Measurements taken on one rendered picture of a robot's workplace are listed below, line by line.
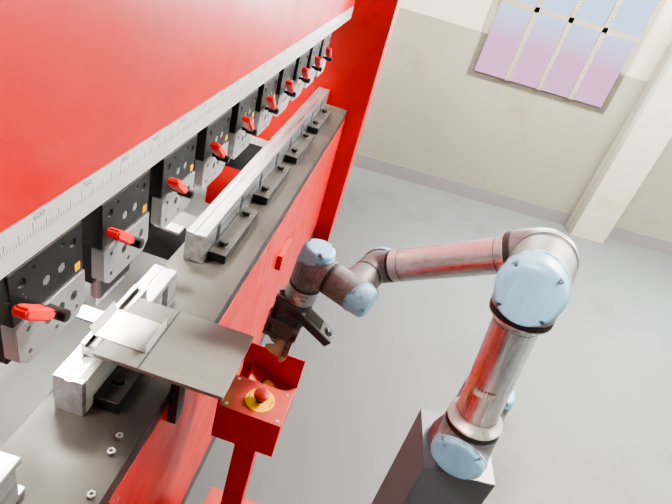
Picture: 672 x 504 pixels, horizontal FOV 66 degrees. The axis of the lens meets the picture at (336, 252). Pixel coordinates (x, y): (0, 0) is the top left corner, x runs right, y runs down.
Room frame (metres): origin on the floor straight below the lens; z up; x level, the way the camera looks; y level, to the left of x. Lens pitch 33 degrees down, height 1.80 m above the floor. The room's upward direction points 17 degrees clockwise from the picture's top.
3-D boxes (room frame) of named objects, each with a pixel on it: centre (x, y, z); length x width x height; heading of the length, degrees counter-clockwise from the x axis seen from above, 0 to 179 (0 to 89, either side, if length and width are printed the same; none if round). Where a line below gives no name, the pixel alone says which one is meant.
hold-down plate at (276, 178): (1.75, 0.30, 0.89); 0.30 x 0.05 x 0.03; 178
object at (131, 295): (0.77, 0.40, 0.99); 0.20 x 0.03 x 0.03; 178
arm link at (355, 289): (0.93, -0.06, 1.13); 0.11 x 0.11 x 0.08; 69
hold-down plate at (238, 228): (1.35, 0.32, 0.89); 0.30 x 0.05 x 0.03; 178
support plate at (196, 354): (0.74, 0.25, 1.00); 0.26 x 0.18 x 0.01; 88
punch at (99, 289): (0.75, 0.40, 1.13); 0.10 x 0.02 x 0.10; 178
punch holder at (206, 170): (1.12, 0.38, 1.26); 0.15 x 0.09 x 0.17; 178
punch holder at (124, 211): (0.72, 0.40, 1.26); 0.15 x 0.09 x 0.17; 178
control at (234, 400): (0.90, 0.08, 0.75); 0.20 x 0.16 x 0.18; 177
